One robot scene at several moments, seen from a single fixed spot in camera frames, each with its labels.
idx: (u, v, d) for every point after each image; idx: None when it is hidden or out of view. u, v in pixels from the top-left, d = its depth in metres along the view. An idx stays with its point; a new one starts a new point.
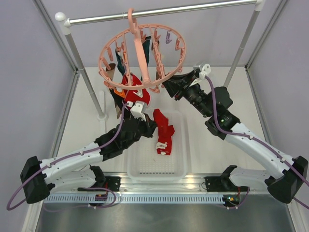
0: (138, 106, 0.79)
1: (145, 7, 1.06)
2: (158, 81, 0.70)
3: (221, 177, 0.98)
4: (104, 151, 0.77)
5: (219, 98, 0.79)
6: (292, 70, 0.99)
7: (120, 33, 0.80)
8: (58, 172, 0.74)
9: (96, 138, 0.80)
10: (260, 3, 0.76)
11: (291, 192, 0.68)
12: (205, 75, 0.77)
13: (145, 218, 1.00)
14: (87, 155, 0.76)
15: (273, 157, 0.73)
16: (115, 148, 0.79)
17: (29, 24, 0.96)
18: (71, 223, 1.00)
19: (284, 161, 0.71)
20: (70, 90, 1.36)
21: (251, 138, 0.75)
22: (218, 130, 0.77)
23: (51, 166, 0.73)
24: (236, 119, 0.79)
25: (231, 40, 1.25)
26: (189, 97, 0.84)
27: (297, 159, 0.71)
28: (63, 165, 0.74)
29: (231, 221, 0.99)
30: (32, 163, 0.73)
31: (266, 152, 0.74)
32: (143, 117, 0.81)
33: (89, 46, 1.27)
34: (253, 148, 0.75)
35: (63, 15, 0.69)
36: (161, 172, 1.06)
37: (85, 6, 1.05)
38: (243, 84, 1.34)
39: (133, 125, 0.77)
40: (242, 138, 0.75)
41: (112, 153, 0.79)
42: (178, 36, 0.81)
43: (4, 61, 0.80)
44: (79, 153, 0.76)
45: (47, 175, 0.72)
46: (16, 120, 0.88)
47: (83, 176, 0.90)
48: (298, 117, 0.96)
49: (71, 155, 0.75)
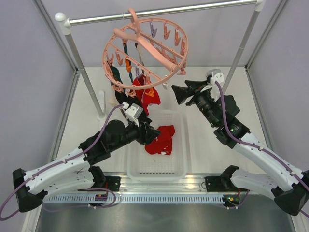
0: (133, 109, 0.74)
1: (145, 7, 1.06)
2: (181, 64, 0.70)
3: (221, 177, 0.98)
4: (88, 156, 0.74)
5: (228, 105, 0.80)
6: (292, 70, 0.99)
7: (108, 44, 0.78)
8: (42, 183, 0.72)
9: (80, 143, 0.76)
10: (260, 3, 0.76)
11: (300, 205, 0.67)
12: (216, 81, 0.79)
13: (145, 218, 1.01)
14: (71, 163, 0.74)
15: (283, 170, 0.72)
16: (101, 151, 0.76)
17: (29, 24, 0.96)
18: (71, 223, 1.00)
19: (293, 175, 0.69)
20: (70, 91, 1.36)
21: (261, 150, 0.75)
22: (227, 139, 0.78)
23: (35, 178, 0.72)
24: (246, 129, 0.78)
25: (231, 40, 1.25)
26: (198, 103, 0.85)
27: (307, 173, 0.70)
28: (47, 175, 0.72)
29: (231, 221, 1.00)
30: (16, 175, 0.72)
31: (275, 165, 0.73)
32: (136, 123, 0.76)
33: (89, 46, 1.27)
34: (264, 160, 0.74)
35: (63, 15, 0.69)
36: (161, 172, 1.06)
37: (85, 6, 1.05)
38: (243, 84, 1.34)
39: (119, 127, 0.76)
40: (251, 149, 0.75)
41: (98, 158, 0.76)
42: (163, 21, 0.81)
43: (4, 60, 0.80)
44: (62, 162, 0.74)
45: (31, 187, 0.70)
46: (17, 121, 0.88)
47: (79, 179, 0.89)
48: (298, 117, 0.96)
49: (54, 165, 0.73)
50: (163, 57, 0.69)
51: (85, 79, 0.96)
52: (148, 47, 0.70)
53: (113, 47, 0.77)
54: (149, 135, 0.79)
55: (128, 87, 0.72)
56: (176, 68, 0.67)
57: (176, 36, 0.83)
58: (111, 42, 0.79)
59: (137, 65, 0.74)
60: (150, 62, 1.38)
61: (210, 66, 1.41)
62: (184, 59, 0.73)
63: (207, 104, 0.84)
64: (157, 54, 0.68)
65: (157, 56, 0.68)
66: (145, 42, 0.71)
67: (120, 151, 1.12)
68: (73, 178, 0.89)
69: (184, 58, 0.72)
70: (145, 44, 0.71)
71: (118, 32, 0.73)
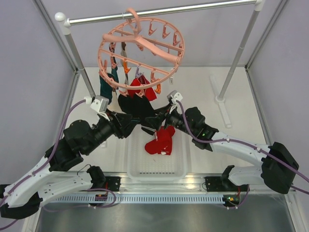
0: (97, 103, 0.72)
1: (145, 7, 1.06)
2: (182, 55, 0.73)
3: (221, 179, 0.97)
4: (54, 166, 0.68)
5: (191, 116, 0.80)
6: (292, 70, 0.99)
7: (101, 50, 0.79)
8: (19, 198, 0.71)
9: (46, 152, 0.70)
10: (260, 3, 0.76)
11: (280, 178, 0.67)
12: (176, 100, 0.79)
13: (145, 218, 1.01)
14: (39, 175, 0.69)
15: (251, 150, 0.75)
16: (68, 156, 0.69)
17: (29, 24, 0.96)
18: (71, 223, 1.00)
19: (260, 151, 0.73)
20: (70, 91, 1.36)
21: (230, 141, 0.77)
22: (203, 144, 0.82)
23: (11, 194, 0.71)
24: (214, 128, 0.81)
25: (231, 40, 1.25)
26: (172, 123, 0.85)
27: (273, 145, 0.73)
28: (20, 190, 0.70)
29: (231, 221, 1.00)
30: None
31: (244, 148, 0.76)
32: (105, 116, 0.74)
33: (89, 46, 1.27)
34: (233, 148, 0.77)
35: (63, 15, 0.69)
36: (161, 172, 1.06)
37: (85, 6, 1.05)
38: (243, 84, 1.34)
39: (82, 127, 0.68)
40: (221, 143, 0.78)
41: (67, 164, 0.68)
42: (149, 20, 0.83)
43: (5, 60, 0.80)
44: (30, 176, 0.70)
45: (10, 203, 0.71)
46: (16, 120, 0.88)
47: (77, 181, 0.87)
48: (298, 117, 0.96)
49: (23, 180, 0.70)
50: (165, 52, 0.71)
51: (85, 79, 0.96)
52: (147, 45, 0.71)
53: (107, 53, 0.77)
54: (123, 126, 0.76)
55: (134, 88, 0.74)
56: (180, 59, 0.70)
57: (165, 31, 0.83)
58: (102, 48, 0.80)
59: (139, 65, 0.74)
60: (150, 62, 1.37)
61: (210, 66, 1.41)
62: (183, 50, 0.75)
63: (179, 121, 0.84)
64: (158, 50, 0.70)
65: (158, 52, 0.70)
66: (144, 41, 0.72)
67: (120, 151, 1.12)
68: (71, 181, 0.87)
69: (182, 49, 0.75)
70: (145, 42, 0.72)
71: (111, 38, 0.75)
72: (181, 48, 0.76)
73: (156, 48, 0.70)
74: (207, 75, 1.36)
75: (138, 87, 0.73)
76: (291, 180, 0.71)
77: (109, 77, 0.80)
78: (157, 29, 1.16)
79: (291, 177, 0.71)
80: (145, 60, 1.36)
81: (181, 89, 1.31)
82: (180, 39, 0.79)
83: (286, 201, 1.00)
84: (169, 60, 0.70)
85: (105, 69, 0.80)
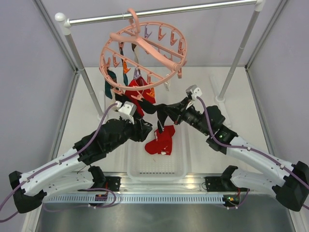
0: (127, 107, 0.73)
1: (145, 8, 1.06)
2: (182, 63, 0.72)
3: (221, 178, 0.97)
4: (83, 156, 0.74)
5: (212, 115, 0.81)
6: (292, 70, 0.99)
7: (105, 48, 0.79)
8: (37, 185, 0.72)
9: (75, 143, 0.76)
10: (260, 3, 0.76)
11: (297, 198, 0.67)
12: (197, 96, 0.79)
13: (145, 218, 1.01)
14: (65, 164, 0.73)
15: (273, 165, 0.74)
16: (97, 151, 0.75)
17: (29, 24, 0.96)
18: (72, 223, 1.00)
19: (283, 168, 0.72)
20: (70, 91, 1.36)
21: (250, 150, 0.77)
22: (218, 146, 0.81)
23: (30, 180, 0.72)
24: (233, 132, 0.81)
25: (231, 40, 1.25)
26: (187, 119, 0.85)
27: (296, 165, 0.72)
28: (42, 176, 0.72)
29: (231, 221, 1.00)
30: (12, 179, 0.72)
31: (265, 161, 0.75)
32: (131, 120, 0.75)
33: (89, 46, 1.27)
34: (249, 157, 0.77)
35: (63, 15, 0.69)
36: (161, 172, 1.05)
37: (85, 6, 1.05)
38: (243, 84, 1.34)
39: (117, 125, 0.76)
40: (241, 150, 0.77)
41: (94, 157, 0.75)
42: (159, 24, 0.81)
43: (5, 60, 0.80)
44: (57, 163, 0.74)
45: (26, 189, 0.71)
46: (16, 121, 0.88)
47: (79, 179, 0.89)
48: (298, 117, 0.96)
49: (49, 167, 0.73)
50: (165, 57, 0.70)
51: (85, 79, 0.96)
52: (148, 48, 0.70)
53: (110, 51, 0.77)
54: (145, 132, 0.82)
55: (130, 88, 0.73)
56: (178, 66, 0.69)
57: (172, 37, 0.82)
58: (107, 46, 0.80)
59: (137, 67, 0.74)
60: (150, 62, 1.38)
61: (210, 66, 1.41)
62: (184, 58, 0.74)
63: (195, 117, 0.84)
64: (158, 54, 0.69)
65: (158, 56, 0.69)
66: (145, 43, 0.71)
67: (120, 151, 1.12)
68: (73, 179, 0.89)
69: (183, 56, 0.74)
70: (146, 45, 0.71)
71: (115, 36, 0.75)
72: (183, 55, 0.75)
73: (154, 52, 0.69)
74: (207, 76, 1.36)
75: (133, 88, 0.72)
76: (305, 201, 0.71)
77: (107, 75, 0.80)
78: (168, 35, 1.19)
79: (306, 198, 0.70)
80: (145, 60, 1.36)
81: (181, 89, 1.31)
82: (184, 46, 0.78)
83: None
84: (165, 65, 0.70)
85: (106, 67, 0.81)
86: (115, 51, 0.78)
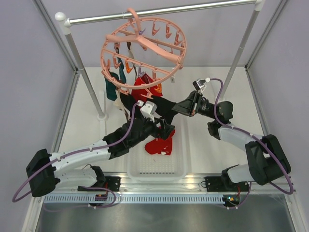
0: (148, 106, 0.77)
1: (145, 7, 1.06)
2: (184, 54, 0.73)
3: (222, 172, 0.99)
4: (112, 149, 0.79)
5: (223, 109, 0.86)
6: (292, 70, 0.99)
7: (103, 50, 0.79)
8: (67, 166, 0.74)
9: (105, 137, 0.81)
10: (259, 3, 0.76)
11: (259, 159, 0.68)
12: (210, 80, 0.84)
13: (145, 218, 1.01)
14: (96, 152, 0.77)
15: (245, 136, 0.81)
16: (121, 147, 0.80)
17: (29, 24, 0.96)
18: (71, 223, 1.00)
19: (252, 136, 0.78)
20: (70, 91, 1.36)
21: (233, 128, 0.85)
22: (214, 133, 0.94)
23: (61, 159, 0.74)
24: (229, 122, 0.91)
25: (231, 40, 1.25)
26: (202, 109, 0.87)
27: (266, 136, 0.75)
28: (73, 159, 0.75)
29: (231, 221, 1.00)
30: (41, 155, 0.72)
31: (238, 134, 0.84)
32: (152, 118, 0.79)
33: (89, 46, 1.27)
34: (234, 135, 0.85)
35: (63, 15, 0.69)
36: (161, 172, 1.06)
37: (85, 6, 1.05)
38: (244, 84, 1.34)
39: (139, 124, 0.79)
40: (228, 129, 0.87)
41: (119, 152, 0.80)
42: (152, 20, 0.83)
43: (4, 60, 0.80)
44: (88, 149, 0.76)
45: (57, 168, 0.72)
46: (16, 120, 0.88)
47: (85, 174, 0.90)
48: (298, 117, 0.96)
49: (81, 151, 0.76)
50: (167, 51, 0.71)
51: (86, 79, 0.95)
52: (149, 44, 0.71)
53: (110, 53, 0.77)
54: (167, 132, 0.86)
55: (136, 87, 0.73)
56: (182, 59, 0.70)
57: (167, 31, 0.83)
58: (105, 49, 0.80)
59: (140, 65, 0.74)
60: (150, 62, 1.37)
61: (210, 65, 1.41)
62: (185, 50, 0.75)
63: (208, 108, 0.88)
64: (159, 49, 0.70)
65: (160, 51, 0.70)
66: (146, 41, 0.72)
67: None
68: (79, 173, 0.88)
69: (184, 48, 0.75)
70: (146, 42, 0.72)
71: (113, 38, 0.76)
72: (183, 48, 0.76)
73: (155, 47, 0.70)
74: (207, 76, 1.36)
75: (140, 86, 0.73)
76: (274, 172, 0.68)
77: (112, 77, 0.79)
78: (162, 29, 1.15)
79: (274, 169, 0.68)
80: (145, 60, 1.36)
81: (181, 89, 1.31)
82: (182, 38, 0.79)
83: (286, 201, 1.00)
84: (170, 59, 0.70)
85: (108, 69, 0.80)
86: (114, 52, 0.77)
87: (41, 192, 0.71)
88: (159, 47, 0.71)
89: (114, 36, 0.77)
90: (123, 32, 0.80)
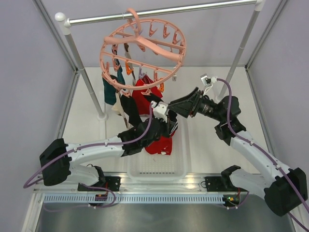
0: (162, 107, 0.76)
1: (145, 7, 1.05)
2: (184, 53, 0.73)
3: (222, 174, 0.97)
4: (126, 147, 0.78)
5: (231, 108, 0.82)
6: (292, 70, 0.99)
7: (102, 53, 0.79)
8: (82, 158, 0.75)
9: (119, 134, 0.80)
10: (260, 3, 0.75)
11: (284, 200, 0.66)
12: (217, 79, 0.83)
13: (145, 218, 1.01)
14: (110, 147, 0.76)
15: (270, 164, 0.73)
16: (134, 146, 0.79)
17: (29, 25, 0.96)
18: (72, 223, 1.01)
19: (279, 168, 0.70)
20: (70, 90, 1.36)
21: (252, 145, 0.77)
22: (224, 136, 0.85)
23: (77, 150, 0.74)
24: (243, 126, 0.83)
25: (231, 40, 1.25)
26: (203, 109, 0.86)
27: (293, 170, 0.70)
28: (89, 152, 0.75)
29: (231, 221, 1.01)
30: (58, 144, 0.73)
31: (262, 158, 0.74)
32: (165, 118, 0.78)
33: (89, 46, 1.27)
34: (251, 152, 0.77)
35: (63, 15, 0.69)
36: (161, 172, 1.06)
37: (85, 6, 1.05)
38: (243, 84, 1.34)
39: (155, 124, 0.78)
40: (243, 143, 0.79)
41: (131, 152, 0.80)
42: (149, 21, 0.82)
43: (4, 60, 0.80)
44: (104, 143, 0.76)
45: (73, 158, 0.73)
46: (16, 120, 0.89)
47: (90, 172, 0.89)
48: (298, 117, 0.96)
49: (97, 144, 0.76)
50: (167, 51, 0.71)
51: (85, 79, 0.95)
52: (149, 45, 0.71)
53: (109, 55, 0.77)
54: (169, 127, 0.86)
55: (138, 87, 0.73)
56: (182, 57, 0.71)
57: (165, 31, 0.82)
58: (104, 51, 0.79)
59: (141, 65, 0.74)
60: (150, 62, 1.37)
61: (210, 65, 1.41)
62: (184, 49, 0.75)
63: (210, 109, 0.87)
64: (159, 49, 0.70)
65: (160, 51, 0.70)
66: (145, 41, 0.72)
67: None
68: (85, 169, 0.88)
69: (184, 47, 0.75)
70: (146, 43, 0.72)
71: (111, 40, 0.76)
72: (183, 46, 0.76)
73: (155, 47, 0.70)
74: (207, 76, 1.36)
75: (142, 87, 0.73)
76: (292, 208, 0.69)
77: (112, 79, 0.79)
78: (160, 29, 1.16)
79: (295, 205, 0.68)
80: (145, 60, 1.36)
81: (181, 89, 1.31)
82: (181, 37, 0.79)
83: None
84: (171, 58, 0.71)
85: (108, 72, 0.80)
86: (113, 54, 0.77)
87: (52, 181, 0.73)
88: (159, 47, 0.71)
89: (113, 37, 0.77)
90: (121, 34, 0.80)
